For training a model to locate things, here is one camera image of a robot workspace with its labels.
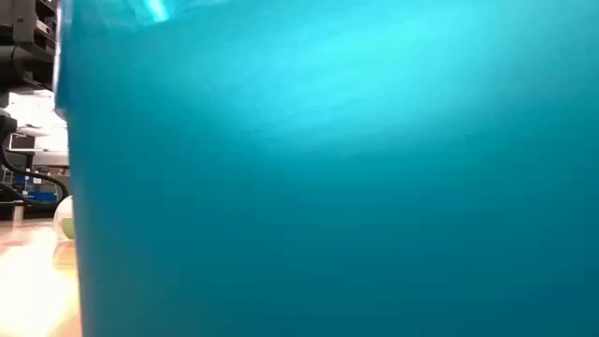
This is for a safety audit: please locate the dark metal rack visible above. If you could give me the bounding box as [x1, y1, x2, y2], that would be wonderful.
[0, 0, 60, 90]

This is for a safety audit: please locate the blue storage box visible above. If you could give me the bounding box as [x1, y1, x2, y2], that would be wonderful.
[12, 175, 60, 203]

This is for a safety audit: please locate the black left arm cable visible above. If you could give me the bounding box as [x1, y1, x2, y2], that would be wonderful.
[0, 114, 71, 207]

